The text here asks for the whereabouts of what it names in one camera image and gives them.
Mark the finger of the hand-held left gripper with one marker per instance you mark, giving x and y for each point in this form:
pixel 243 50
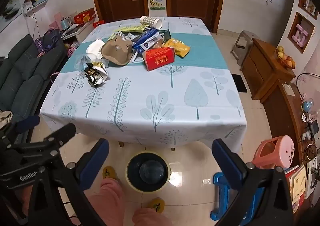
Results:
pixel 27 123
pixel 62 132

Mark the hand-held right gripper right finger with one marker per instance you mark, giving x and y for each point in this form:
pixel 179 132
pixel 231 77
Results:
pixel 225 161

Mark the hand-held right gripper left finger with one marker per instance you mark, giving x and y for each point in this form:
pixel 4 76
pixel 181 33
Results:
pixel 95 166

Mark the yellow rimmed trash bin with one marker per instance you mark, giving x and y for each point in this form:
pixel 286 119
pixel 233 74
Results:
pixel 150 173

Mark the clear plastic bag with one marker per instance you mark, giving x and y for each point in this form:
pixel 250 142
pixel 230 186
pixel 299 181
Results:
pixel 81 62

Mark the red cardboard box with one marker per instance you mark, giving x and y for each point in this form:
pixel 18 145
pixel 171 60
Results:
pixel 157 59

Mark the yellow slipper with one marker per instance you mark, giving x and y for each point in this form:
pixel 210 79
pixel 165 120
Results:
pixel 110 173
pixel 157 203

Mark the beige bag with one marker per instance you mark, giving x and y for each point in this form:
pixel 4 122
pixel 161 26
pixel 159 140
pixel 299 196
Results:
pixel 5 118

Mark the blue plastic stool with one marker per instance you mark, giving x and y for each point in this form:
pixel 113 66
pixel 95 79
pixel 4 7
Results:
pixel 221 191

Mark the dark sofa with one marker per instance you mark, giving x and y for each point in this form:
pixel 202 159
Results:
pixel 22 83

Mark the pink plastic stool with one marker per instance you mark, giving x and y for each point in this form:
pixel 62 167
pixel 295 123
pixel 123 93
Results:
pixel 282 146

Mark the black gold wrapper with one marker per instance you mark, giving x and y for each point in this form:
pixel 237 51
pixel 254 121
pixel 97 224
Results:
pixel 95 75

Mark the long wooden sideboard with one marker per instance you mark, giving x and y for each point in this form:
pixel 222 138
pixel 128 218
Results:
pixel 282 111

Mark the stack of books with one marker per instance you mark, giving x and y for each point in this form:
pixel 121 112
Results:
pixel 297 186

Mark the black doormat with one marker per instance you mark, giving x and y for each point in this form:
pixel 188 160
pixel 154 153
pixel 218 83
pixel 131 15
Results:
pixel 239 83

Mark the purple bag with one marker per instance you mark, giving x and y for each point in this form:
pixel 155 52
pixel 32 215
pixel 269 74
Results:
pixel 50 39

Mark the white crumpled tissue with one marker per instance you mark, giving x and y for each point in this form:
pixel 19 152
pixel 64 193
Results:
pixel 95 47

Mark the brown crumpled paper bag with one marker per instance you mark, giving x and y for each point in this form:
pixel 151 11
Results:
pixel 116 53

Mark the small wooden cabinet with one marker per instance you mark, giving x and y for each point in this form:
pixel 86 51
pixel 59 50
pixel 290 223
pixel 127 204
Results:
pixel 265 70

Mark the blue toy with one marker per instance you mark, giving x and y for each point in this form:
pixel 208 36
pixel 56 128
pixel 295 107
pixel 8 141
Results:
pixel 307 106

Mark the white side cabinet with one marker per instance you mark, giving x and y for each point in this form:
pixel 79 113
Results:
pixel 78 31

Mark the light blue pot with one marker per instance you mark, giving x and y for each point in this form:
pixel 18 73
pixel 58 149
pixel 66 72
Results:
pixel 65 23

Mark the small red gift box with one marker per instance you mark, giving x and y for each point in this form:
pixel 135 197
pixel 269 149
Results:
pixel 98 24

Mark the large red gift box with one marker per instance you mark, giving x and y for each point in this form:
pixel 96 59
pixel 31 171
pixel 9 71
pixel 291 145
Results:
pixel 85 17

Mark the fruit bowl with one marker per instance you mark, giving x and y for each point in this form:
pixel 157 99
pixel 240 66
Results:
pixel 286 59

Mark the yellow snack bag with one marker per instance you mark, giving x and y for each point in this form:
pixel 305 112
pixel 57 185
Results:
pixel 178 47

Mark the blue white packet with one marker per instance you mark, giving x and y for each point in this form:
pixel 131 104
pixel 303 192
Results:
pixel 146 40

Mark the grey plastic stool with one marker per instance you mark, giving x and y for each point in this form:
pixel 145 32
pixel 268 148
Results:
pixel 243 38

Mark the yellow-green packet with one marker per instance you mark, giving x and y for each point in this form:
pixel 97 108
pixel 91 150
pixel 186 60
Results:
pixel 132 28

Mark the dark green packet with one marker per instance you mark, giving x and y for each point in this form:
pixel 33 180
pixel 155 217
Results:
pixel 165 33

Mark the wall picture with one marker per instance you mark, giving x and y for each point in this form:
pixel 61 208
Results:
pixel 10 10

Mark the wall niche with pink items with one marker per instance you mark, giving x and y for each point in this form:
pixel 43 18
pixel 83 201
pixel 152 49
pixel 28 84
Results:
pixel 301 32

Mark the wall niche with picture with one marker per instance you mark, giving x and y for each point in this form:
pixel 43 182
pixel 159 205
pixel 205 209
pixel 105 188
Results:
pixel 308 3

